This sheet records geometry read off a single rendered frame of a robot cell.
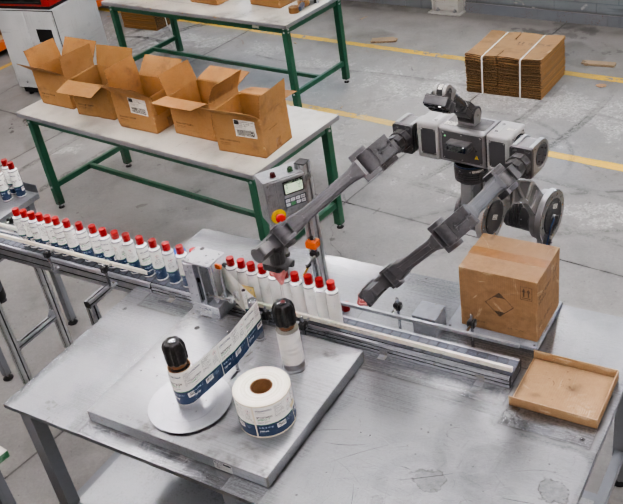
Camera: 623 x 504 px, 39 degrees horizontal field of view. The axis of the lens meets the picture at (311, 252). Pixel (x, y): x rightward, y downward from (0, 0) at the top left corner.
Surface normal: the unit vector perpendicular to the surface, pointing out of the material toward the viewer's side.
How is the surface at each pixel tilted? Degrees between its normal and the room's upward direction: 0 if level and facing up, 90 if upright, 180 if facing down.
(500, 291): 90
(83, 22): 90
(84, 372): 0
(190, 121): 90
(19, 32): 90
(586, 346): 0
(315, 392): 0
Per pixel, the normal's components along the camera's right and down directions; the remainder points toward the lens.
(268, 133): 0.85, 0.18
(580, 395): -0.14, -0.83
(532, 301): -0.52, 0.53
